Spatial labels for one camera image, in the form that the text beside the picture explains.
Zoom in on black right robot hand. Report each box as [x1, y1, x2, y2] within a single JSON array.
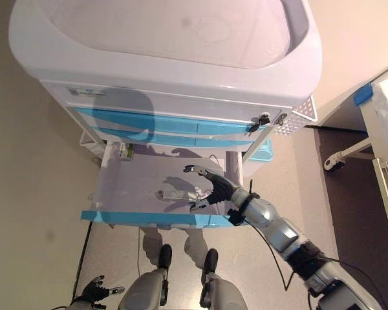
[[182, 163, 241, 213]]

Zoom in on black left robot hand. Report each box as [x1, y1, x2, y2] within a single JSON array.
[[80, 274, 126, 307]]

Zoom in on white blue medicine box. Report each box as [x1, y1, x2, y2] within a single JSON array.
[[155, 189, 199, 202]]

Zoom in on black baseboard strip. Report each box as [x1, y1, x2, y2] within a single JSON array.
[[71, 222, 92, 301], [305, 124, 369, 132]]

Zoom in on silver left robot leg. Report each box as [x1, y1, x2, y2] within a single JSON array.
[[117, 243, 173, 310]]

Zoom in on silver robot leg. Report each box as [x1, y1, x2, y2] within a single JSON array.
[[117, 243, 173, 310], [199, 247, 247, 310]]

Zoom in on light blue waste bin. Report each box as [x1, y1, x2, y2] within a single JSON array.
[[244, 137, 275, 165]]

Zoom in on black cart keys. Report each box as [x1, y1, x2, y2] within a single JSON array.
[[247, 112, 272, 133]]

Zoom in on silver right robot leg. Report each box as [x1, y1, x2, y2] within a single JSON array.
[[199, 247, 247, 310]]

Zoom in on white perforated side basket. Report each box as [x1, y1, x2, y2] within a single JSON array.
[[273, 95, 318, 137]]

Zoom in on small green label bottle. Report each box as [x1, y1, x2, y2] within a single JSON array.
[[118, 141, 136, 162]]

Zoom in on white medical cart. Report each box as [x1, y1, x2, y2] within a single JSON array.
[[8, 0, 324, 164]]

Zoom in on cart label sticker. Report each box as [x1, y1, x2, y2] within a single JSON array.
[[69, 87, 105, 98]]

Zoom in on blue bed corner bumper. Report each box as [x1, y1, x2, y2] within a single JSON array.
[[353, 82, 375, 107]]

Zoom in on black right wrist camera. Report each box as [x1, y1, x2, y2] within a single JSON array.
[[227, 208, 246, 226]]

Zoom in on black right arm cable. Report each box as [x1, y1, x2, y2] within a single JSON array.
[[244, 180, 388, 310]]

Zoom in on white hospital bed frame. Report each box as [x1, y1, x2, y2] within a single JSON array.
[[322, 64, 388, 259]]

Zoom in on white bed side rail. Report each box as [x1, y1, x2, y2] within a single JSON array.
[[372, 157, 388, 258]]

